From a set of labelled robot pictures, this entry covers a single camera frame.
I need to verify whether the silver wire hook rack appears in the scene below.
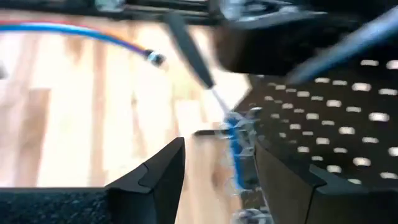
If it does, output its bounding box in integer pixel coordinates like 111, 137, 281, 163
217, 107, 271, 224

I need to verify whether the black metal pegboard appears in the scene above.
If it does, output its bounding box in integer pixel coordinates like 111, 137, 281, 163
192, 58, 398, 190

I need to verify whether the slim black-handled screwdriver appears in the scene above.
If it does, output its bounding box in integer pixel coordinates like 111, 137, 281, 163
163, 12, 233, 114

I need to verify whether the black plastic pegboard bin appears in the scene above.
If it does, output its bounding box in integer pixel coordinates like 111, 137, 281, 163
214, 12, 361, 76

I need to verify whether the blue T-handle hex key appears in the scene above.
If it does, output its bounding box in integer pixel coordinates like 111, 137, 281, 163
225, 113, 249, 190

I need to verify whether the coloured wire harness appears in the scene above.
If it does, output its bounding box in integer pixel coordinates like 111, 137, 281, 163
0, 20, 167, 68

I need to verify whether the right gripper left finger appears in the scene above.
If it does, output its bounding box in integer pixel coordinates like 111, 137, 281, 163
105, 136, 187, 224

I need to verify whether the large blue-handled screwdriver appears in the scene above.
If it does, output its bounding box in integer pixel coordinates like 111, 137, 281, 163
285, 9, 398, 85

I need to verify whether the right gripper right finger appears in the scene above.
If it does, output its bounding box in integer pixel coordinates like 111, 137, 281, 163
254, 141, 398, 224

